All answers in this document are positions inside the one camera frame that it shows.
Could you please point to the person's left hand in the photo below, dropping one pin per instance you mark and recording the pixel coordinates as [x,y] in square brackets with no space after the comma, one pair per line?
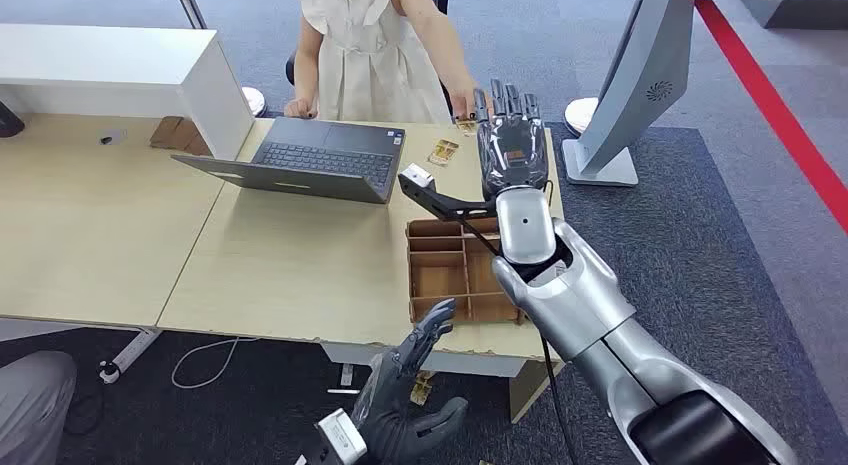
[464,104]

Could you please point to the person's right hand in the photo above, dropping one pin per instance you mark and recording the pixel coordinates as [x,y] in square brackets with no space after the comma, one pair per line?
[301,108]

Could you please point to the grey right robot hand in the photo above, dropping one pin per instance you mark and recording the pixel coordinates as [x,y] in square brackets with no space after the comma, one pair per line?
[513,144]

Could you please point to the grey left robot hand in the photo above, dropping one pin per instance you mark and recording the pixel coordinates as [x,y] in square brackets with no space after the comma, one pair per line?
[391,409]

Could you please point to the person's right forearm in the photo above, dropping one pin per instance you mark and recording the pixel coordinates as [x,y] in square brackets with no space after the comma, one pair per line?
[306,71]

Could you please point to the person's left forearm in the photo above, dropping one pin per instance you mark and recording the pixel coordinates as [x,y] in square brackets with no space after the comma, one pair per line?
[447,58]

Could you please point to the person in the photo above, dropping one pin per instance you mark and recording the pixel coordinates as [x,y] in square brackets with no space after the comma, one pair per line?
[371,64]

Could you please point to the white round stand base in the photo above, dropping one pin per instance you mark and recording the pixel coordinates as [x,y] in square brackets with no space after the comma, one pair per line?
[582,114]
[255,101]

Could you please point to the white paper strip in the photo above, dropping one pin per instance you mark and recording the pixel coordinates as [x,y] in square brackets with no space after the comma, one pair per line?
[341,391]

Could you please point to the grey open laptop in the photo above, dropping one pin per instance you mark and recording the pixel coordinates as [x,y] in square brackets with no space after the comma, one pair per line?
[318,160]

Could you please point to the white paper tag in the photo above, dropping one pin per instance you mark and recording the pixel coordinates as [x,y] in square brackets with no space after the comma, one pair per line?
[346,376]

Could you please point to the white desk underframe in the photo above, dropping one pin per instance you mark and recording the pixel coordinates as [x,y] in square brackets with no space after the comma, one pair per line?
[490,366]

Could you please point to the brown cardboard piece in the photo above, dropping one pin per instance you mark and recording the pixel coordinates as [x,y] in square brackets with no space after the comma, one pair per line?
[173,134]

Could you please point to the brown wooden organizer tray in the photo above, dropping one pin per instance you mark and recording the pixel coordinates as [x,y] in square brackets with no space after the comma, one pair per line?
[437,276]

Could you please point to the light wood desk leg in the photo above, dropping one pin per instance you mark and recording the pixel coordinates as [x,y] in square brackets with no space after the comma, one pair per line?
[530,389]

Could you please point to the grey metal pole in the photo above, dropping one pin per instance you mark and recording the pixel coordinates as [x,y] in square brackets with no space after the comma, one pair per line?
[191,8]

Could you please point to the white desk shelf unit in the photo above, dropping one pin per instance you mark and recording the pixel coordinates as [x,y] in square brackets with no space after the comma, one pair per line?
[119,64]

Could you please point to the dark blue floor rug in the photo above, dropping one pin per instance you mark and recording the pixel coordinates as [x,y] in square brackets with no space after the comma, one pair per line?
[662,263]

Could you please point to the white power strip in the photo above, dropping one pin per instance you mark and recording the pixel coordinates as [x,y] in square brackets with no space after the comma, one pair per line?
[132,352]

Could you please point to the black desk object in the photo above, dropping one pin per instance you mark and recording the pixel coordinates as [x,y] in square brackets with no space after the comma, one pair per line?
[8,123]

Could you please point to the bystander's leg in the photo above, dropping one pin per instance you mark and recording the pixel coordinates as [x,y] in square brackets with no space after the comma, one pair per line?
[33,409]

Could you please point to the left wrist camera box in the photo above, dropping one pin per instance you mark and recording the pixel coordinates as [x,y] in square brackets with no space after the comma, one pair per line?
[341,437]

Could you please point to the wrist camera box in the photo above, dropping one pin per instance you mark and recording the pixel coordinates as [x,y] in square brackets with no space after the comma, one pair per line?
[341,437]
[417,178]

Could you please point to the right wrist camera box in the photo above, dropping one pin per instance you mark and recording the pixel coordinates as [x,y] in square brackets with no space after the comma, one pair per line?
[417,178]

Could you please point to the display wall with lit strip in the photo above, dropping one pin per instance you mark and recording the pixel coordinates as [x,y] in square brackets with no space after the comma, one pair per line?
[795,11]

